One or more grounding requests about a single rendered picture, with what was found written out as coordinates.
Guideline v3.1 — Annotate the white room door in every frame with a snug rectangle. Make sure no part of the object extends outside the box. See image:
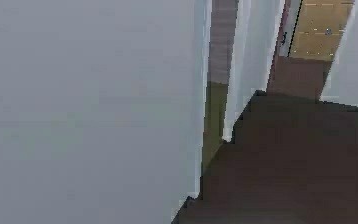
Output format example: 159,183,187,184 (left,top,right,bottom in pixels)
274,0,304,58

